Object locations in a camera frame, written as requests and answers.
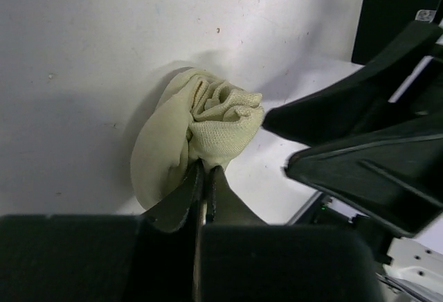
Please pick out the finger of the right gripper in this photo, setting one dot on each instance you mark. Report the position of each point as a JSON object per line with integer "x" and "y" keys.
{"x": 392, "y": 175}
{"x": 344, "y": 107}

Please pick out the black storage box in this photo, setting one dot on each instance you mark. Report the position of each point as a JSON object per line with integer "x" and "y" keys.
{"x": 381, "y": 21}

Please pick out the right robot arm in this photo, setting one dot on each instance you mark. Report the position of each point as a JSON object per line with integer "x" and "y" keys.
{"x": 406, "y": 264}

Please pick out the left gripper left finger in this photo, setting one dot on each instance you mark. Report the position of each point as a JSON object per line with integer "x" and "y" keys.
{"x": 146, "y": 257}

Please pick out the cream ankle sock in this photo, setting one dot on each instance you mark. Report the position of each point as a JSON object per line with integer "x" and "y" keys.
{"x": 198, "y": 117}

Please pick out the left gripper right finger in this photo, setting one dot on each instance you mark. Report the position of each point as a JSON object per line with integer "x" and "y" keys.
{"x": 280, "y": 263}

